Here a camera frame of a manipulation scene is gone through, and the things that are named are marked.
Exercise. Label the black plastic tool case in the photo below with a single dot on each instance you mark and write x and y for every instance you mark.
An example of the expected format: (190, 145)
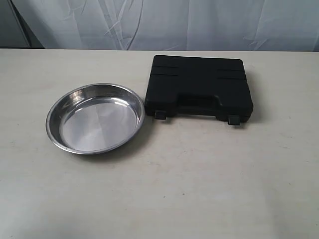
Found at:
(198, 86)

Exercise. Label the white backdrop curtain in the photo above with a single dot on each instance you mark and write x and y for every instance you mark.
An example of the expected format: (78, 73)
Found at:
(163, 25)

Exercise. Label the round stainless steel pan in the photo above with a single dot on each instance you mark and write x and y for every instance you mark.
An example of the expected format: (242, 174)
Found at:
(95, 119)

